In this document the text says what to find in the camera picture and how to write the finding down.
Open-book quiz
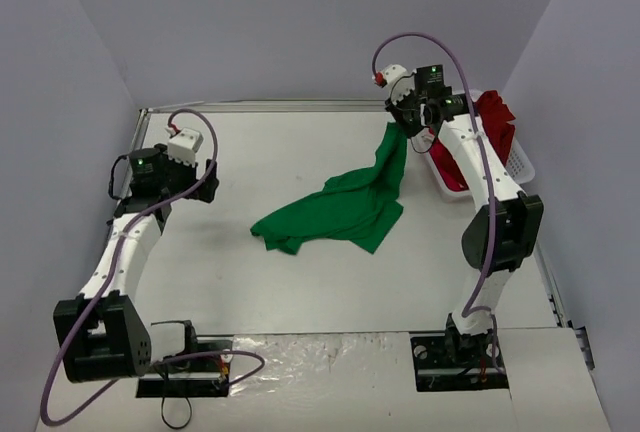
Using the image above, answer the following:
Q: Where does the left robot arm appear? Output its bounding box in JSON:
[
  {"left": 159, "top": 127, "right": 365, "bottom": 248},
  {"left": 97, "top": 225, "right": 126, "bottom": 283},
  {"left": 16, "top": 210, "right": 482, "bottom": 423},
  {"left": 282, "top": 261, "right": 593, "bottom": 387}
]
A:
[{"left": 53, "top": 131, "right": 219, "bottom": 383}]

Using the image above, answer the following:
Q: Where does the purple cable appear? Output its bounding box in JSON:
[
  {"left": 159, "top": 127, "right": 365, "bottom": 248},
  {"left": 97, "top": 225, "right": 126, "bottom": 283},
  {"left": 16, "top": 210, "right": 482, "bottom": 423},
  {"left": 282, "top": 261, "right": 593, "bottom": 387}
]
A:
[
  {"left": 372, "top": 31, "right": 503, "bottom": 372},
  {"left": 39, "top": 108, "right": 266, "bottom": 425}
]

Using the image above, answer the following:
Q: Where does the white plastic basket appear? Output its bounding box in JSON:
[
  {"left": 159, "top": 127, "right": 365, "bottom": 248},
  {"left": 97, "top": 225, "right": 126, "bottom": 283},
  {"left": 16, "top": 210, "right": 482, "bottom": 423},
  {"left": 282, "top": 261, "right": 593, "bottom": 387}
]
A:
[{"left": 426, "top": 89, "right": 535, "bottom": 202}]

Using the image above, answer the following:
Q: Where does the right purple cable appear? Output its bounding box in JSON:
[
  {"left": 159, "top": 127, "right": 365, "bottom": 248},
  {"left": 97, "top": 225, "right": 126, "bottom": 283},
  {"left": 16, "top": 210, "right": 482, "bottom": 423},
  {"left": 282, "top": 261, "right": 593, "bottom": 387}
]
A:
[{"left": 372, "top": 31, "right": 503, "bottom": 372}]

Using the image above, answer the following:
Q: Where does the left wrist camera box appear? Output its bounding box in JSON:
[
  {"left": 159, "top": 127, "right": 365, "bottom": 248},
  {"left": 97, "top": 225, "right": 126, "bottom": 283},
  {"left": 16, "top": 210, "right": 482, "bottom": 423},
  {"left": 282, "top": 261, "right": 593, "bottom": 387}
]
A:
[{"left": 167, "top": 128, "right": 204, "bottom": 168}]

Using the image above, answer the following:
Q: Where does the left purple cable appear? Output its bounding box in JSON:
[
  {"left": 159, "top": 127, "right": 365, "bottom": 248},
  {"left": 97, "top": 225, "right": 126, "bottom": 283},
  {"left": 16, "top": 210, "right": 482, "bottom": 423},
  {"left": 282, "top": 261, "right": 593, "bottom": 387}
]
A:
[{"left": 39, "top": 108, "right": 266, "bottom": 425}]

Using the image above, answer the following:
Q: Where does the green t shirt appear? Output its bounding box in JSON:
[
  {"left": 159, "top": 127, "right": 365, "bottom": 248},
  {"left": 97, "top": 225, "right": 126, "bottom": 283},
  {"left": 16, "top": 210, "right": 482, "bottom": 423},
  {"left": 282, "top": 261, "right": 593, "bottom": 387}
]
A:
[{"left": 250, "top": 122, "right": 407, "bottom": 255}]

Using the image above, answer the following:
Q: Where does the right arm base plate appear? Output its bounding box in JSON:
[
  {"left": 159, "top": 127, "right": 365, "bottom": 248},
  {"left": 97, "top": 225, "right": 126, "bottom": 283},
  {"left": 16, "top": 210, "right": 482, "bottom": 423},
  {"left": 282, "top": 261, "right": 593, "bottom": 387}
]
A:
[{"left": 410, "top": 332, "right": 509, "bottom": 393}]

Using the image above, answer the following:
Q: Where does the red t shirt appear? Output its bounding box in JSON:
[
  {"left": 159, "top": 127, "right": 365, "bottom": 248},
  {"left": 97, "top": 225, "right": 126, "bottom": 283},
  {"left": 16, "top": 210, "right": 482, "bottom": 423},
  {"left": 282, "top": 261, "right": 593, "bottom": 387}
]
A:
[{"left": 474, "top": 90, "right": 516, "bottom": 165}]

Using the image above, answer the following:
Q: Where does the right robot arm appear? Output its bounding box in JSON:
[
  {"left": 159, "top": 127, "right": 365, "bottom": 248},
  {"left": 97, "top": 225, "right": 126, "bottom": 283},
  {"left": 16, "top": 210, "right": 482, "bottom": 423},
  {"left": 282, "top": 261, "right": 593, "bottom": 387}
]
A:
[{"left": 374, "top": 65, "right": 544, "bottom": 365}]

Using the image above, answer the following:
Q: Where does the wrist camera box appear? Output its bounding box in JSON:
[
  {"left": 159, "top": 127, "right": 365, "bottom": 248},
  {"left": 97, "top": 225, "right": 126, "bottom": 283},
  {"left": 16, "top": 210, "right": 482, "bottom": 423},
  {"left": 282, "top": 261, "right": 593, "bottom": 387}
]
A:
[
  {"left": 373, "top": 64, "right": 407, "bottom": 88},
  {"left": 167, "top": 128, "right": 204, "bottom": 168}
]

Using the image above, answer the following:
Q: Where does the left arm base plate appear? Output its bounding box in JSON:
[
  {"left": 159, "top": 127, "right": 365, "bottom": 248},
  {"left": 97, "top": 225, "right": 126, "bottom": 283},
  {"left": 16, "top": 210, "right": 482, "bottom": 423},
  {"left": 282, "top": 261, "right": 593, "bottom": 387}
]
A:
[{"left": 135, "top": 357, "right": 230, "bottom": 399}]

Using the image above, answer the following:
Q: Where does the thin black cable loop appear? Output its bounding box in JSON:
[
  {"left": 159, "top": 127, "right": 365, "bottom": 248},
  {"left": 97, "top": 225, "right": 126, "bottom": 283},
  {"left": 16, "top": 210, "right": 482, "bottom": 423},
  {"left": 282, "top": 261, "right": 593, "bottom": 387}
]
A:
[{"left": 158, "top": 361, "right": 193, "bottom": 429}]

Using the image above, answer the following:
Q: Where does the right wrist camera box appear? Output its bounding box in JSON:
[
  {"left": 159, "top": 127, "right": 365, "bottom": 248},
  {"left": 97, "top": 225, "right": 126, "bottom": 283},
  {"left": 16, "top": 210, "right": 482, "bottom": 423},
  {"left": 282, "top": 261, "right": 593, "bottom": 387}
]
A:
[{"left": 373, "top": 64, "right": 407, "bottom": 88}]

